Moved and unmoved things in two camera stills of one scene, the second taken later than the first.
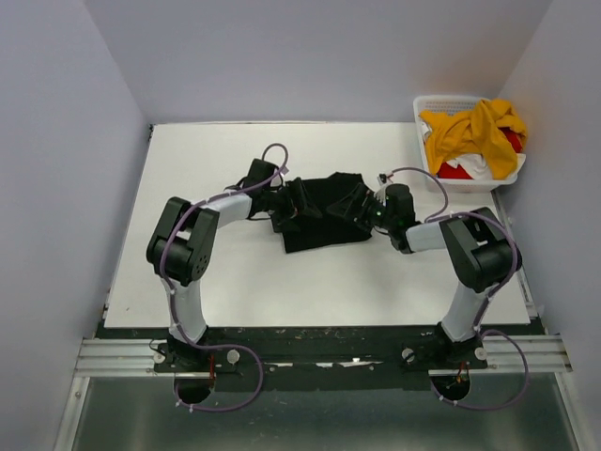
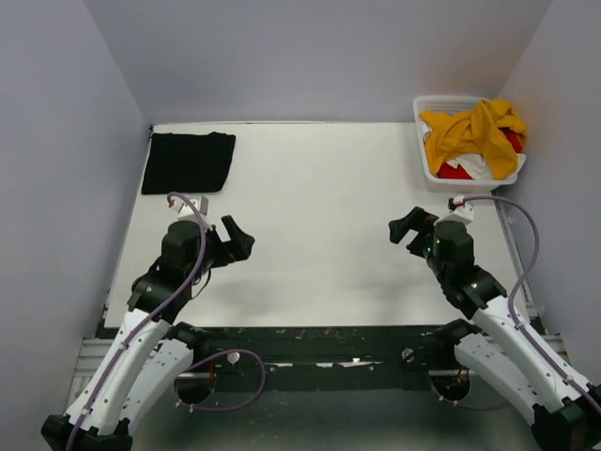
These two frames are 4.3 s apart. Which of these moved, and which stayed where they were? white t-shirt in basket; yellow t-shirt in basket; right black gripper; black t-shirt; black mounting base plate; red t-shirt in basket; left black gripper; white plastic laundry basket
Moved: left black gripper; black t-shirt; right black gripper
Stayed: white plastic laundry basket; black mounting base plate; yellow t-shirt in basket; red t-shirt in basket; white t-shirt in basket
